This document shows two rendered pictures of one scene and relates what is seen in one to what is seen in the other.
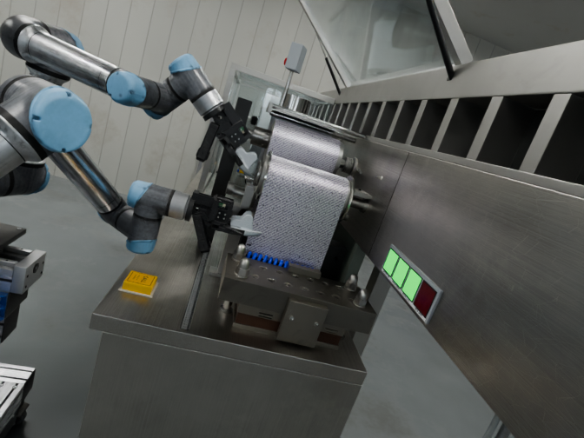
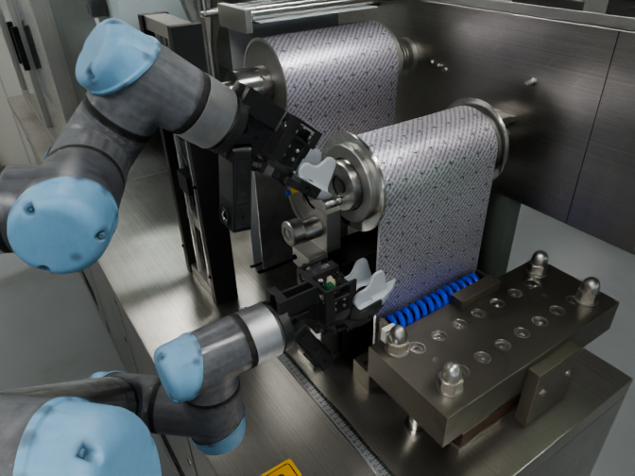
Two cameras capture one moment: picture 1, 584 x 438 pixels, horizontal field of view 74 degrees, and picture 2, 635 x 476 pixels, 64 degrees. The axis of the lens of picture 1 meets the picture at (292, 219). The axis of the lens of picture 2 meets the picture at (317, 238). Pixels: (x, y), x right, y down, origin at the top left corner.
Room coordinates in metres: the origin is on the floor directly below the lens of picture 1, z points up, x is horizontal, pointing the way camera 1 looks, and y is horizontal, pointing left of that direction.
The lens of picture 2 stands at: (0.51, 0.42, 1.58)
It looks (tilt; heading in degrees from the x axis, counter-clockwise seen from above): 32 degrees down; 338
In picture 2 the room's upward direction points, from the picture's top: 1 degrees counter-clockwise
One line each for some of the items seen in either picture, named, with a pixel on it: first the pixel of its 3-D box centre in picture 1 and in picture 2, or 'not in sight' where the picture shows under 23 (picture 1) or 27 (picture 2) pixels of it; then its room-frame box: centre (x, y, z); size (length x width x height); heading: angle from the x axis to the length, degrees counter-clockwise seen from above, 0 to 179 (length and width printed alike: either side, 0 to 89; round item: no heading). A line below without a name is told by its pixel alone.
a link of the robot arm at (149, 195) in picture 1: (151, 198); (205, 360); (0.99, 0.38, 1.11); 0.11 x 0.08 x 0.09; 101
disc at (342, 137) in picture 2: (263, 175); (351, 182); (1.11, 0.12, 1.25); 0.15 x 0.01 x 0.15; 11
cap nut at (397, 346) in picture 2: (240, 251); (398, 338); (0.98, 0.10, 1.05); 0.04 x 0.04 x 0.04
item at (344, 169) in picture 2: (259, 173); (344, 184); (1.10, 0.13, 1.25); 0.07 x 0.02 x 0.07; 11
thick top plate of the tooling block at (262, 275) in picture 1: (295, 292); (496, 336); (0.96, -0.07, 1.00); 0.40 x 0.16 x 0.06; 101
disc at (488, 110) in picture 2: (343, 199); (471, 143); (1.16, -0.13, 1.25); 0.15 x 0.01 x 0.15; 11
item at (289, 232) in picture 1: (290, 235); (433, 252); (1.07, -0.01, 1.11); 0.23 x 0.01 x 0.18; 101
